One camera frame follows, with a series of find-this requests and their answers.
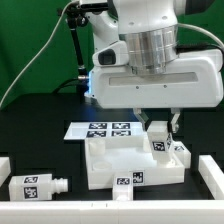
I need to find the white square tabletop part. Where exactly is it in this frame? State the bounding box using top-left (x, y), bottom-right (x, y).
top-left (85, 135), bottom-right (185, 190)

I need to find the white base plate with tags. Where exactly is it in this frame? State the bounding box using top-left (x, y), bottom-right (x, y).
top-left (64, 122), bottom-right (144, 140)

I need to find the black camera on mount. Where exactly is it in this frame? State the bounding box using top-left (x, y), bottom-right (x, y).
top-left (79, 0), bottom-right (109, 11)

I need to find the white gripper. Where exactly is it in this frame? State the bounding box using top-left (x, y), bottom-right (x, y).
top-left (87, 49), bottom-right (224, 132)

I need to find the grey cable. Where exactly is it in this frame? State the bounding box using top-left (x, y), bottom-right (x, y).
top-left (0, 0), bottom-right (81, 110)

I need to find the white right fence wall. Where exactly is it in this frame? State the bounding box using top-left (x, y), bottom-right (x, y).
top-left (198, 155), bottom-right (224, 200)

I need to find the white left fence block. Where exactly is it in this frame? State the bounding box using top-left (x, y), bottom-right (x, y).
top-left (0, 157), bottom-right (11, 187)

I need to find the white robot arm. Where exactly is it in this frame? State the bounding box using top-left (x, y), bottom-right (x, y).
top-left (85, 0), bottom-right (224, 131)

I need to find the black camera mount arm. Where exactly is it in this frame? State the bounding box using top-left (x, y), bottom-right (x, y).
top-left (65, 2), bottom-right (88, 77)

